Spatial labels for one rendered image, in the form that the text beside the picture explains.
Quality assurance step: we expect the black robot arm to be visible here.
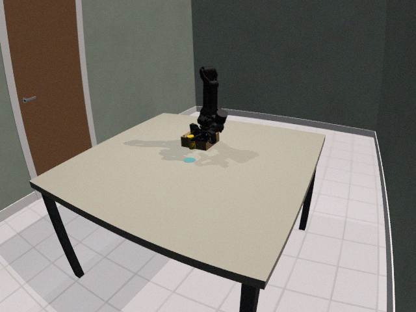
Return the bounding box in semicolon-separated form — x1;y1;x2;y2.
197;66;228;133

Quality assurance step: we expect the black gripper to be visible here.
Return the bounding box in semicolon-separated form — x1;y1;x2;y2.
189;123;217;144

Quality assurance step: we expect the yellow cylinder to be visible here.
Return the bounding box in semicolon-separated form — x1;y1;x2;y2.
187;135;196;150

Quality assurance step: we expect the cyan circle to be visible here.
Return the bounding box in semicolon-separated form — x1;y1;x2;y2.
184;157;195;163

